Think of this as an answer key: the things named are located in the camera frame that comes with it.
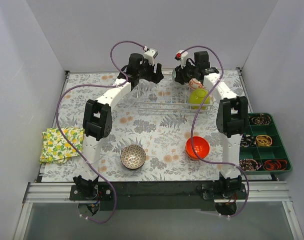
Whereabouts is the red white floral bowl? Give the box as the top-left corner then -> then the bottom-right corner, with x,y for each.
189,78 -> 204,90

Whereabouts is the white wire dish rack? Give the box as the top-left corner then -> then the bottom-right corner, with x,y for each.
137,69 -> 199,115

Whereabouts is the lime green bowl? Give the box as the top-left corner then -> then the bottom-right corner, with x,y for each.
189,88 -> 210,110

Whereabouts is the orange red bowl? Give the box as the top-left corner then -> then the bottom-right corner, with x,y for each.
185,136 -> 210,161

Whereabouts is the grey geometric patterned bowl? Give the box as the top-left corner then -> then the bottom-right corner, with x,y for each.
120,144 -> 146,170

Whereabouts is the pale green celadon bowl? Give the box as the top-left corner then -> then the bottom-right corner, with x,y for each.
172,68 -> 180,82

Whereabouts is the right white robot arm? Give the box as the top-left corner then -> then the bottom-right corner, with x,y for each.
173,48 -> 248,199

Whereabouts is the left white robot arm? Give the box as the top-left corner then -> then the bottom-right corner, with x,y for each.
73,48 -> 164,200

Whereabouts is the floral patterned table mat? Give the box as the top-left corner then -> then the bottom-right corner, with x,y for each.
41,69 -> 254,182

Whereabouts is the black dotted rolled ribbon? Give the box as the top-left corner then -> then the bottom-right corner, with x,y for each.
240,134 -> 257,148

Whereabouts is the yellow rolled ribbon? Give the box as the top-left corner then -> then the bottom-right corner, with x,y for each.
256,135 -> 273,147

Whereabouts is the green compartment tray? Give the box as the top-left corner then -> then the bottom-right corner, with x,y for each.
239,113 -> 292,175

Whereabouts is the dark floral rolled ribbon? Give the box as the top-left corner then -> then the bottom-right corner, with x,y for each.
239,158 -> 262,172

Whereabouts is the lemon print folded cloth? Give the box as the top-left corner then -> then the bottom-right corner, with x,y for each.
39,127 -> 84,164

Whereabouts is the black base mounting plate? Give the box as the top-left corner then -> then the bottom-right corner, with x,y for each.
69,180 -> 249,211

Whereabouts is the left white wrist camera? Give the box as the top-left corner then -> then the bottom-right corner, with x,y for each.
143,46 -> 158,66

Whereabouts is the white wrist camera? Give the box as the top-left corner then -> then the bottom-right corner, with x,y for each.
175,50 -> 189,69
143,46 -> 158,66

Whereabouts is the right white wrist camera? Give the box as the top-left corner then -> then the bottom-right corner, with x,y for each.
175,50 -> 189,69

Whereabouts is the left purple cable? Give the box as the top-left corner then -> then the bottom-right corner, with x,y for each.
56,40 -> 150,224

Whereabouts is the aluminium front rail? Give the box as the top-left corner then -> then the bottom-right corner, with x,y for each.
23,181 -> 292,203

